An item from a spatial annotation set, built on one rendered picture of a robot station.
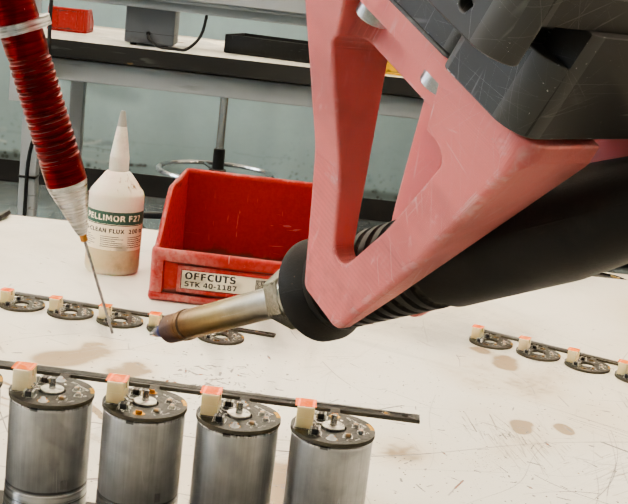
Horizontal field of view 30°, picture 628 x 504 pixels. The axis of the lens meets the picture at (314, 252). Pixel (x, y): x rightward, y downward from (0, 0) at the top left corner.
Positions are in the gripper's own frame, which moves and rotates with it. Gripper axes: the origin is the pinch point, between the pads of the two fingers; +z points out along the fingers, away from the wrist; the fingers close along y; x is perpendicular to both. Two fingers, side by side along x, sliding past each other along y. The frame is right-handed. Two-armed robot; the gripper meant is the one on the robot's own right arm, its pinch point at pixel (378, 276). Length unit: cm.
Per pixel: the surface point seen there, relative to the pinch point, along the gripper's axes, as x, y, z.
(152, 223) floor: -251, -223, 239
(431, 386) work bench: -10.1, -23.9, 20.0
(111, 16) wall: -337, -235, 204
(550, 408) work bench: -5.9, -27.4, 17.7
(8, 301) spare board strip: -26.9, -10.7, 29.0
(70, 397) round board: -6.2, 1.2, 10.8
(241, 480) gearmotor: -1.7, -2.0, 10.0
